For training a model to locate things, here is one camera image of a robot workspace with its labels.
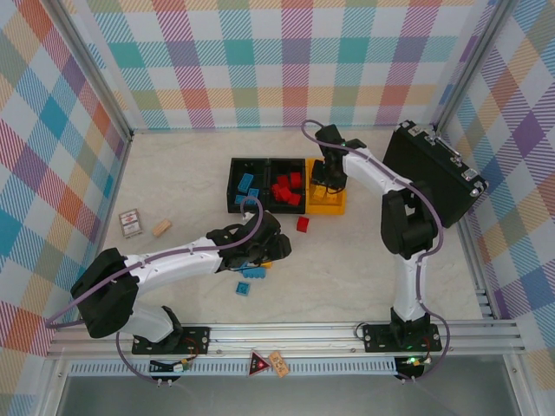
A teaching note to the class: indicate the yellow plastic bin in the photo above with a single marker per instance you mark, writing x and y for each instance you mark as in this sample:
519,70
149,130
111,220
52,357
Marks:
325,209

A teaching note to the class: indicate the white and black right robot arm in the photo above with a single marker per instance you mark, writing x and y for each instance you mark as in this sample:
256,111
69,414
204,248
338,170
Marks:
368,169

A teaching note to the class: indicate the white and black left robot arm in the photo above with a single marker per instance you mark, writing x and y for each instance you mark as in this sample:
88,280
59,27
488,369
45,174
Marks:
173,260

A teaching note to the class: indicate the black plastic bin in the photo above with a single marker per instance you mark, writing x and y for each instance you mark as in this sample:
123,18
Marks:
277,167
234,173

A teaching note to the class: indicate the small wooden block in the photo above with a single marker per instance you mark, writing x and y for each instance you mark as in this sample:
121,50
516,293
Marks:
161,228

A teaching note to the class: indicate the black briefcase with metal latches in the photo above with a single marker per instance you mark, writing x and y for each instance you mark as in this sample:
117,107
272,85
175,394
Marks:
442,177

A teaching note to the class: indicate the playing card box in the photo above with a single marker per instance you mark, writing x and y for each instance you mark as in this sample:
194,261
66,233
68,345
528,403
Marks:
130,223

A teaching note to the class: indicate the red triangle sticker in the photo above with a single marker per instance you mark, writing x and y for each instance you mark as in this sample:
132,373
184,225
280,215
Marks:
259,365

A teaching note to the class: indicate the orange paper tag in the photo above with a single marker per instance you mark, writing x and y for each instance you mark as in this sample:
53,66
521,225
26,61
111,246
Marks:
278,365

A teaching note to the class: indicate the left power connector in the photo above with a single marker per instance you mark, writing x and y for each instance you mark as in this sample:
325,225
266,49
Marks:
182,366

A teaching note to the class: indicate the power connector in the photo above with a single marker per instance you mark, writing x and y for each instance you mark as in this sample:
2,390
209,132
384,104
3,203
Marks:
182,366
414,361

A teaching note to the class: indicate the grey metal front panel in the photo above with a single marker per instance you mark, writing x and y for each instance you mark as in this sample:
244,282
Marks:
282,396

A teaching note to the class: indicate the right power connector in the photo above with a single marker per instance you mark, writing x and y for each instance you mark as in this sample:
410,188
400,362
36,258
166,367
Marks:
414,361

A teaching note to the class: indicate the aluminium mounting rail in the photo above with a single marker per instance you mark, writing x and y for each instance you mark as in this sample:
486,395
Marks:
295,336

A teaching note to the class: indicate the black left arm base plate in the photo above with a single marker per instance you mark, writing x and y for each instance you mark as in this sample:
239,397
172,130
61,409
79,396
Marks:
197,340

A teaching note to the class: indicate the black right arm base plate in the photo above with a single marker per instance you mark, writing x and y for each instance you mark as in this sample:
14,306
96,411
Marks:
377,338

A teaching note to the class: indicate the aluminium frame post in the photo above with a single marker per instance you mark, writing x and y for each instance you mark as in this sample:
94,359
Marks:
474,65
93,65

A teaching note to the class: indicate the aluminium side rail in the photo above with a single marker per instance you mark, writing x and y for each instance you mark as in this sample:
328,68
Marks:
479,277

